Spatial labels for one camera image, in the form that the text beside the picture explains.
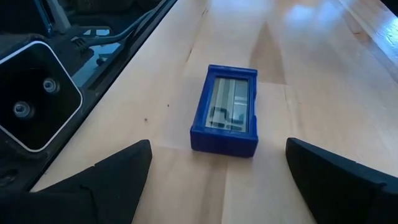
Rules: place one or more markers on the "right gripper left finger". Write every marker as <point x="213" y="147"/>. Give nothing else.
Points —
<point x="118" y="186"/>

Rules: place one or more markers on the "black square silver-edged housing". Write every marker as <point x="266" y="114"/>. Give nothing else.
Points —
<point x="37" y="99"/>

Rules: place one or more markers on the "blue framed display module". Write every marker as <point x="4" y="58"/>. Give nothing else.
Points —
<point x="224" y="143"/>

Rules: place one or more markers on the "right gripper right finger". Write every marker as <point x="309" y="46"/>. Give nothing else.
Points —
<point x="335" y="193"/>

